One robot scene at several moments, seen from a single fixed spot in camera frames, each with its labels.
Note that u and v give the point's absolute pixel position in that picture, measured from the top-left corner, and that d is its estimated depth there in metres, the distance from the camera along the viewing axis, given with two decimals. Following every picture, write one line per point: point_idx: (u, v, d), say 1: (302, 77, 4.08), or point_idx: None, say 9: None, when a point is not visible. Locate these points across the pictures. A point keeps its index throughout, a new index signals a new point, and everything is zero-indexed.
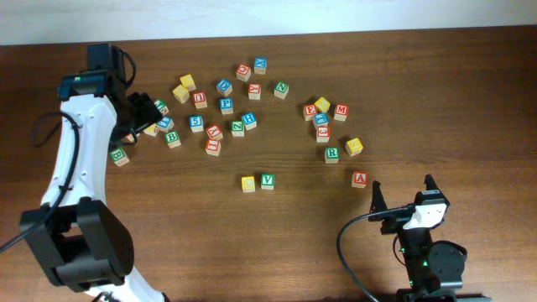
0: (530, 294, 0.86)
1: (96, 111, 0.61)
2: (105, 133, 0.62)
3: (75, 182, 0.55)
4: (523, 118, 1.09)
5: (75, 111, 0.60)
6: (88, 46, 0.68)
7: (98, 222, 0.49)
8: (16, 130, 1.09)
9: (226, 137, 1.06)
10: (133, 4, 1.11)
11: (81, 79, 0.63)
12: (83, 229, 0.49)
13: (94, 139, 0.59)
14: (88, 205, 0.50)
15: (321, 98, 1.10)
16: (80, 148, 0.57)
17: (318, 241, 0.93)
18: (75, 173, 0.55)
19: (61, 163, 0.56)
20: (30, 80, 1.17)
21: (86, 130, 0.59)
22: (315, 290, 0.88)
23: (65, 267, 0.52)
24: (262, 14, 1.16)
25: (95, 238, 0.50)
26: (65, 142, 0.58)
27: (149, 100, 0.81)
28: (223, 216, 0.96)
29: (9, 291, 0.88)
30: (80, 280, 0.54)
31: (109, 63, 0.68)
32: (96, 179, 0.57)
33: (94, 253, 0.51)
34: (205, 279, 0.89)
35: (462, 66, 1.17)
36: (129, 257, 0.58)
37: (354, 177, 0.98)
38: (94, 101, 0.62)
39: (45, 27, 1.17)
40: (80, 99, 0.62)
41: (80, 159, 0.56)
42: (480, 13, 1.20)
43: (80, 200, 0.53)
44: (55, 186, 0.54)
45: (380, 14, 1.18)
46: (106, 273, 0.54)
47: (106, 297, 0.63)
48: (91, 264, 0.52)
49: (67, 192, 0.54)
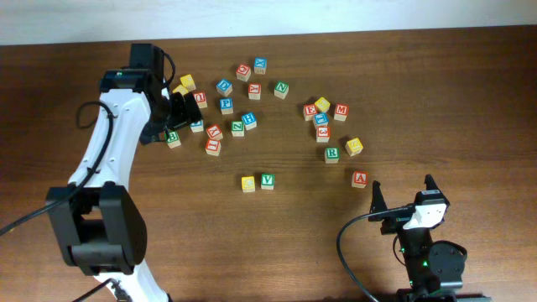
0: (529, 294, 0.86)
1: (132, 104, 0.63)
2: (135, 127, 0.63)
3: (103, 167, 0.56)
4: (523, 118, 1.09)
5: (112, 102, 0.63)
6: (132, 45, 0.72)
7: (119, 208, 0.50)
8: (15, 130, 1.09)
9: (226, 137, 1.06)
10: (133, 4, 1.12)
11: (122, 75, 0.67)
12: (103, 212, 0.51)
13: (127, 131, 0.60)
14: (111, 190, 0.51)
15: (321, 98, 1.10)
16: (112, 137, 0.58)
17: (318, 240, 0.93)
18: (104, 158, 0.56)
19: (92, 147, 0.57)
20: (31, 79, 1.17)
21: (121, 120, 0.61)
22: (316, 290, 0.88)
23: (79, 247, 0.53)
24: (262, 14, 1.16)
25: (113, 223, 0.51)
26: (100, 129, 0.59)
27: None
28: (223, 216, 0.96)
29: (9, 291, 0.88)
30: (91, 262, 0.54)
31: (150, 60, 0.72)
32: (123, 170, 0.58)
33: (110, 238, 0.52)
34: (205, 279, 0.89)
35: (461, 66, 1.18)
36: (142, 248, 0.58)
37: (354, 177, 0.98)
38: (132, 94, 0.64)
39: (46, 26, 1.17)
40: (120, 92, 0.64)
41: (110, 147, 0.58)
42: (480, 13, 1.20)
43: (105, 184, 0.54)
44: (83, 167, 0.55)
45: (380, 14, 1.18)
46: (117, 259, 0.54)
47: (114, 285, 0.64)
48: (105, 249, 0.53)
49: (93, 174, 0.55)
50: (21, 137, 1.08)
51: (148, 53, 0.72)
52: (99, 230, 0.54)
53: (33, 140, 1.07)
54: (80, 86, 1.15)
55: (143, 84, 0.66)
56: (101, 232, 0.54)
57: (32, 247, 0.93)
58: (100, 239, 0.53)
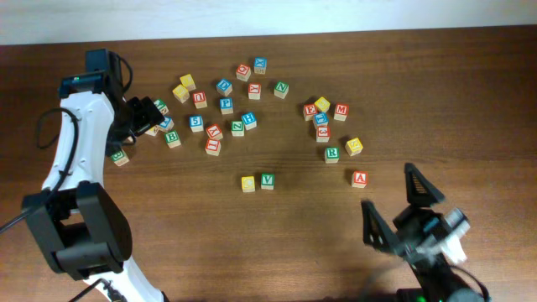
0: (530, 294, 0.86)
1: (94, 106, 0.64)
2: (104, 127, 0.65)
3: (75, 169, 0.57)
4: (523, 118, 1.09)
5: (73, 106, 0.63)
6: (86, 51, 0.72)
7: (97, 205, 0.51)
8: (14, 130, 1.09)
9: (226, 137, 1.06)
10: (132, 4, 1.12)
11: (80, 80, 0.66)
12: (81, 212, 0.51)
13: (93, 131, 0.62)
14: (86, 190, 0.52)
15: (321, 98, 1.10)
16: (80, 138, 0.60)
17: (318, 241, 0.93)
18: (75, 160, 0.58)
19: (61, 151, 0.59)
20: (30, 80, 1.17)
21: (85, 122, 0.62)
22: (315, 290, 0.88)
23: (65, 252, 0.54)
24: (262, 14, 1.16)
25: (95, 221, 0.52)
26: (65, 133, 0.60)
27: (149, 104, 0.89)
28: (223, 216, 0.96)
29: (9, 291, 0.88)
30: (80, 266, 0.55)
31: (106, 65, 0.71)
32: (96, 168, 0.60)
33: (94, 237, 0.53)
34: (205, 279, 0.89)
35: (461, 66, 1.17)
36: (127, 243, 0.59)
37: (354, 177, 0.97)
38: (92, 96, 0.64)
39: (45, 26, 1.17)
40: (80, 96, 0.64)
41: (80, 148, 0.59)
42: (479, 13, 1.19)
43: (79, 184, 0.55)
44: (55, 171, 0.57)
45: (380, 14, 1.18)
46: (105, 257, 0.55)
47: (106, 286, 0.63)
48: (91, 249, 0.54)
49: (66, 177, 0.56)
50: (22, 137, 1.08)
51: (104, 58, 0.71)
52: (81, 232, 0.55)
53: (33, 141, 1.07)
54: None
55: (102, 85, 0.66)
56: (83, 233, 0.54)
57: (32, 247, 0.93)
58: (84, 240, 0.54)
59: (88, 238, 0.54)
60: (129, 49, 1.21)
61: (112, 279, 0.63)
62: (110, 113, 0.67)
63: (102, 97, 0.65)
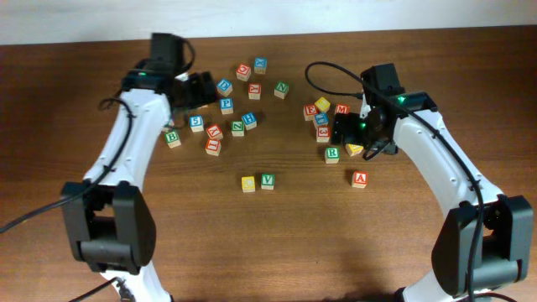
0: (530, 295, 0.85)
1: (151, 106, 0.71)
2: (152, 129, 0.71)
3: (119, 166, 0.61)
4: (523, 118, 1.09)
5: (132, 102, 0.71)
6: (154, 43, 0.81)
7: (132, 208, 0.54)
8: (14, 130, 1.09)
9: (226, 137, 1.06)
10: (133, 4, 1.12)
11: (145, 75, 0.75)
12: (116, 211, 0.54)
13: (143, 130, 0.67)
14: (126, 191, 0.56)
15: (322, 98, 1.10)
16: (130, 135, 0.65)
17: (318, 240, 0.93)
18: (121, 158, 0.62)
19: (111, 145, 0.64)
20: (32, 79, 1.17)
21: (138, 120, 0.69)
22: (315, 290, 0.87)
23: (89, 244, 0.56)
24: (262, 13, 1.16)
25: (123, 221, 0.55)
26: (119, 127, 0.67)
27: (206, 80, 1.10)
28: (223, 216, 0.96)
29: (7, 291, 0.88)
30: (98, 260, 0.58)
31: (171, 56, 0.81)
32: (139, 167, 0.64)
33: (118, 236, 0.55)
34: (205, 279, 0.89)
35: (461, 65, 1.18)
36: (150, 250, 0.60)
37: (354, 177, 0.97)
38: (152, 96, 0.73)
39: (47, 25, 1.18)
40: (143, 94, 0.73)
41: (127, 148, 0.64)
42: (477, 13, 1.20)
43: (118, 183, 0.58)
44: (100, 165, 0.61)
45: (379, 14, 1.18)
46: (124, 260, 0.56)
47: (119, 283, 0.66)
48: (114, 248, 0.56)
49: (109, 173, 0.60)
50: (22, 137, 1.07)
51: (170, 49, 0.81)
52: (108, 230, 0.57)
53: (34, 140, 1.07)
54: (80, 85, 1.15)
55: (163, 85, 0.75)
56: (111, 233, 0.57)
57: (32, 247, 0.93)
58: (111, 237, 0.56)
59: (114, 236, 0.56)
60: (129, 49, 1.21)
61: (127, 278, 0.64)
62: (161, 115, 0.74)
63: (162, 98, 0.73)
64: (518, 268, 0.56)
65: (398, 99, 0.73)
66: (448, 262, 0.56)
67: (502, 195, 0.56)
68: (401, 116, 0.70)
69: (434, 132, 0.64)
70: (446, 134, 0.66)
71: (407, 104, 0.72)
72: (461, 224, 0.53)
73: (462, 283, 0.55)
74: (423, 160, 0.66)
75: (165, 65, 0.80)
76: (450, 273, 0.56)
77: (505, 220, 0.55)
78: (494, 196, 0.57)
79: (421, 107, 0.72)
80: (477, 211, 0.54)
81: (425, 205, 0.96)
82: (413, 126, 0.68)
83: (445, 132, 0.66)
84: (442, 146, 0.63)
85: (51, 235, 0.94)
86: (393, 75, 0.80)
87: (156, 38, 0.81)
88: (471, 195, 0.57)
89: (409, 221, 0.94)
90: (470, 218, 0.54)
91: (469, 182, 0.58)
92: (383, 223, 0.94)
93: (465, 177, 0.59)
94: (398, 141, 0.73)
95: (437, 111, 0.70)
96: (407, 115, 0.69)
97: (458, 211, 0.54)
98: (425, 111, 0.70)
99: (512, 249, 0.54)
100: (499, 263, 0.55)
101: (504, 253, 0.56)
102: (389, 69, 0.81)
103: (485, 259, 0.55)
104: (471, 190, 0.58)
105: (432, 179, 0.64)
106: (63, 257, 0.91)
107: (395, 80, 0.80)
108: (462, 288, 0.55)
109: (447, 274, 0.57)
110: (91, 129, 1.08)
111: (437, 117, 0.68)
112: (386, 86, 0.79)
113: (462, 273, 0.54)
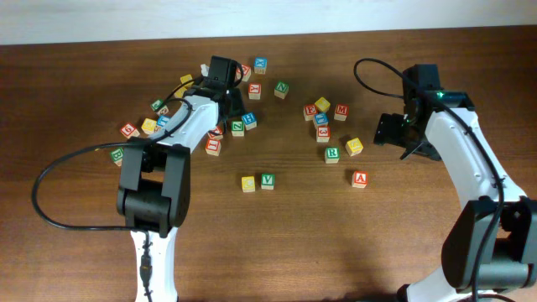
0: (529, 295, 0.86)
1: (207, 106, 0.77)
2: (204, 125, 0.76)
3: (176, 134, 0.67)
4: (523, 118, 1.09)
5: (193, 101, 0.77)
6: (212, 62, 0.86)
7: (181, 166, 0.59)
8: (13, 130, 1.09)
9: (226, 137, 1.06)
10: (133, 4, 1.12)
11: (200, 91, 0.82)
12: (168, 166, 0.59)
13: (198, 119, 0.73)
14: (178, 152, 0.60)
15: (322, 98, 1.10)
16: (188, 121, 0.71)
17: (318, 240, 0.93)
18: (178, 130, 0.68)
19: (171, 122, 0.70)
20: (33, 80, 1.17)
21: (196, 112, 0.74)
22: (315, 290, 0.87)
23: (134, 196, 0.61)
24: (262, 13, 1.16)
25: (172, 177, 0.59)
26: (179, 114, 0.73)
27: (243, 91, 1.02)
28: (223, 216, 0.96)
29: (8, 291, 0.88)
30: (138, 214, 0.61)
31: (226, 77, 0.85)
32: (190, 145, 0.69)
33: (163, 192, 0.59)
34: (205, 279, 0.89)
35: (462, 65, 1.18)
36: (183, 216, 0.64)
37: (354, 177, 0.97)
38: (206, 101, 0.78)
39: (46, 25, 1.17)
40: (200, 98, 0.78)
41: (184, 127, 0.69)
42: (478, 13, 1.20)
43: (174, 144, 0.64)
44: (162, 130, 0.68)
45: (379, 14, 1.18)
46: (160, 219, 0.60)
47: (143, 245, 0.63)
48: (154, 205, 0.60)
49: (168, 137, 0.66)
50: (23, 137, 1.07)
51: (224, 70, 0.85)
52: (152, 190, 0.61)
53: (33, 140, 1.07)
54: (80, 86, 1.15)
55: (217, 99, 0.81)
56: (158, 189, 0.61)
57: (31, 247, 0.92)
58: (154, 196, 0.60)
59: (158, 195, 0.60)
60: (130, 49, 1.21)
61: (153, 240, 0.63)
62: (210, 120, 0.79)
63: (215, 106, 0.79)
64: (528, 273, 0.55)
65: (435, 94, 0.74)
66: (456, 251, 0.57)
67: (523, 196, 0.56)
68: (437, 110, 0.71)
69: (466, 128, 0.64)
70: (480, 133, 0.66)
71: (445, 99, 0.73)
72: (477, 216, 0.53)
73: (469, 273, 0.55)
74: (450, 155, 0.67)
75: (219, 85, 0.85)
76: (458, 264, 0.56)
77: (523, 221, 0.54)
78: (517, 197, 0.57)
79: (458, 105, 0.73)
80: (495, 207, 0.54)
81: (425, 205, 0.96)
82: (447, 120, 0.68)
83: (478, 132, 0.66)
84: (471, 143, 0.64)
85: (52, 235, 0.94)
86: (435, 74, 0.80)
87: (212, 59, 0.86)
88: (493, 192, 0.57)
89: (409, 221, 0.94)
90: (487, 211, 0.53)
91: (492, 179, 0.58)
92: (383, 223, 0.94)
93: (489, 174, 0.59)
94: (430, 135, 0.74)
95: (474, 111, 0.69)
96: (443, 110, 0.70)
97: (476, 204, 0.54)
98: (460, 108, 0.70)
99: (524, 253, 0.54)
100: (509, 263, 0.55)
101: (516, 256, 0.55)
102: (432, 69, 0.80)
103: (495, 257, 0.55)
104: (494, 188, 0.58)
105: (456, 173, 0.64)
106: (63, 257, 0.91)
107: (437, 80, 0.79)
108: (467, 280, 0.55)
109: (455, 267, 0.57)
110: (91, 128, 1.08)
111: (472, 117, 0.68)
112: (427, 84, 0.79)
113: (470, 267, 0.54)
